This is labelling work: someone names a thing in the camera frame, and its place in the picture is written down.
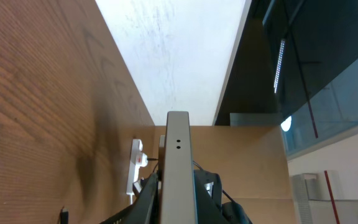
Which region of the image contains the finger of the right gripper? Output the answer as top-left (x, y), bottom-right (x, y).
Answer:
top-left (195, 169), bottom-right (223, 208)

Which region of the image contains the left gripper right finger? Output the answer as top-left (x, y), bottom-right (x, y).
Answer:
top-left (195, 174), bottom-right (228, 224)

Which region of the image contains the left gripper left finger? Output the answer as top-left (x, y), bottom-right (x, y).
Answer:
top-left (100, 173), bottom-right (158, 224)

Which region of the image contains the white power strip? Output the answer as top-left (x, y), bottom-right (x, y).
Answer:
top-left (126, 139), bottom-right (148, 196)

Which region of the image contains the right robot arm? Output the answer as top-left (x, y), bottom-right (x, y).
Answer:
top-left (194, 170), bottom-right (252, 224)

